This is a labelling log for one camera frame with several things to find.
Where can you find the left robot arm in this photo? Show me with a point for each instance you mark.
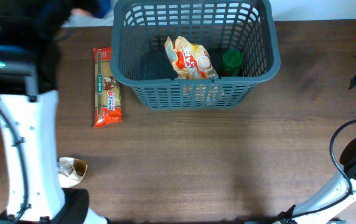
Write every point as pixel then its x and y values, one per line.
pixel 29 57

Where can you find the grey plastic basket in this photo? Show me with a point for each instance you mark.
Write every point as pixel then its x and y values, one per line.
pixel 139 59

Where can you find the orange spaghetti packet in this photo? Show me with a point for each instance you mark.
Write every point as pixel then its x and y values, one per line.
pixel 108 108

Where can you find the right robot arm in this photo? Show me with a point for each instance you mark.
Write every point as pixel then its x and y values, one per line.
pixel 336 195

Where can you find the green lid jar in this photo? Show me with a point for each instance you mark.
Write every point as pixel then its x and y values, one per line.
pixel 232 62

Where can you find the brown snack bag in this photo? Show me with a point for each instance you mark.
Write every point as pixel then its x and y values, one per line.
pixel 190 61

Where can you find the small brown paper packet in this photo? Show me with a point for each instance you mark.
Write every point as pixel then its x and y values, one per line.
pixel 71 171

